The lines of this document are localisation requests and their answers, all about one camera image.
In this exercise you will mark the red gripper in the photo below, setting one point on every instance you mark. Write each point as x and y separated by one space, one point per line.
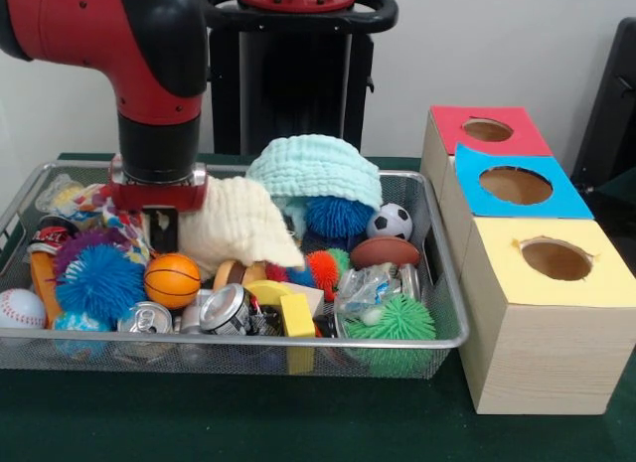
154 196

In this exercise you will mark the cream yellow waffle cloth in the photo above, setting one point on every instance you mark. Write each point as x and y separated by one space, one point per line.
238 229

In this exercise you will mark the blue fuzzy ball with eyes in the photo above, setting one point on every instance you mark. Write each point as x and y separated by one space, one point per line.
99 283

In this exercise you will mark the mint green waffle cloth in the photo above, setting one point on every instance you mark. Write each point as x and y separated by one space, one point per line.
318 169

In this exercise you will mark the blue spiky ball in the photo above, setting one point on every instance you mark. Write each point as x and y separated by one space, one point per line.
340 217

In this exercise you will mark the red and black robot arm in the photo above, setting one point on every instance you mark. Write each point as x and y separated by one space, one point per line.
119 45

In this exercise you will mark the wooden box with three holes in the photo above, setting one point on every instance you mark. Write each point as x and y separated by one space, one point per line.
547 353

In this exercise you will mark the small orange basketball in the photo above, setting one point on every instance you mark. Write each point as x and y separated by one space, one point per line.
172 281

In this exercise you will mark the silver metal can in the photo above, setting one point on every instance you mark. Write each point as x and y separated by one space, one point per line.
227 309

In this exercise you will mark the yellow plastic block toy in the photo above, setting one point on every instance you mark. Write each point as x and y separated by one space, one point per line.
296 313

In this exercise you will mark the white baseball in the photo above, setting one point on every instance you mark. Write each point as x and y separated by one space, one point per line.
20 309

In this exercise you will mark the dark green table cloth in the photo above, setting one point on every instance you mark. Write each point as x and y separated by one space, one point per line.
248 422

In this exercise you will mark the brown toy football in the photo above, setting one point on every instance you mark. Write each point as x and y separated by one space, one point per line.
386 252

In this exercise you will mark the small black white soccer ball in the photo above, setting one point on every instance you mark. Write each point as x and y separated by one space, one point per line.
390 222

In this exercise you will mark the green spiky ball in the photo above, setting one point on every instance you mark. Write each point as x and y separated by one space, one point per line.
397 323

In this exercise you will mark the black chair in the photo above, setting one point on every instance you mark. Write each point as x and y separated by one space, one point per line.
611 104

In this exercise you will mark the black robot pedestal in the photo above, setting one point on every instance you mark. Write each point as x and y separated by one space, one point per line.
288 84

